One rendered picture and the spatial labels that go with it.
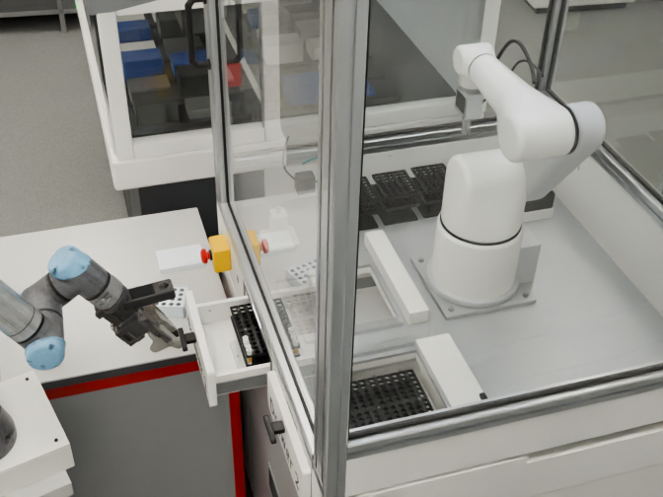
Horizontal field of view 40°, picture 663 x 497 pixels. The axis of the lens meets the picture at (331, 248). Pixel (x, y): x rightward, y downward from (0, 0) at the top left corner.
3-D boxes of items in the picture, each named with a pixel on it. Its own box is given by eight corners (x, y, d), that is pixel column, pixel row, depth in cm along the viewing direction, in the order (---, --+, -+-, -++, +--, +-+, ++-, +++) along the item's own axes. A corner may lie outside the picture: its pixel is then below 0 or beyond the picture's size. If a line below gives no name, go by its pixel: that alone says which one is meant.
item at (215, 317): (216, 396, 205) (214, 378, 201) (195, 322, 224) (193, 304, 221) (384, 362, 215) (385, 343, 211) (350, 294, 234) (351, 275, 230)
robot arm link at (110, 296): (109, 264, 195) (112, 288, 189) (123, 276, 198) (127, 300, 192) (82, 285, 196) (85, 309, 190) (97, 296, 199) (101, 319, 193)
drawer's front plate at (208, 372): (209, 408, 204) (206, 373, 198) (187, 323, 226) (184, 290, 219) (217, 406, 205) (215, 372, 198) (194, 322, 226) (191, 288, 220)
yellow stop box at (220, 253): (212, 274, 238) (211, 252, 234) (207, 257, 244) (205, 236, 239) (232, 270, 240) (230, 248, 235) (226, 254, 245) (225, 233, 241)
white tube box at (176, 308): (136, 316, 236) (134, 305, 234) (142, 295, 243) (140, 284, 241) (184, 318, 236) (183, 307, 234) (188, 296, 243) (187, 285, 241)
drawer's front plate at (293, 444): (302, 508, 184) (302, 473, 177) (267, 404, 205) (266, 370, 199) (311, 506, 184) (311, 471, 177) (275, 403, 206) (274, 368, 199)
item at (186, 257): (160, 274, 250) (160, 269, 249) (155, 255, 257) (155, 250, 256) (206, 266, 253) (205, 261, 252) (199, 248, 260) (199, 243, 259)
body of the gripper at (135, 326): (128, 326, 207) (92, 299, 199) (158, 305, 206) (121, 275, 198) (133, 349, 201) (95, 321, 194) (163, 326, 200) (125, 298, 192)
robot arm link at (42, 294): (9, 327, 184) (49, 297, 182) (9, 292, 193) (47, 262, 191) (37, 346, 189) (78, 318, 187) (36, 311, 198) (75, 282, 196)
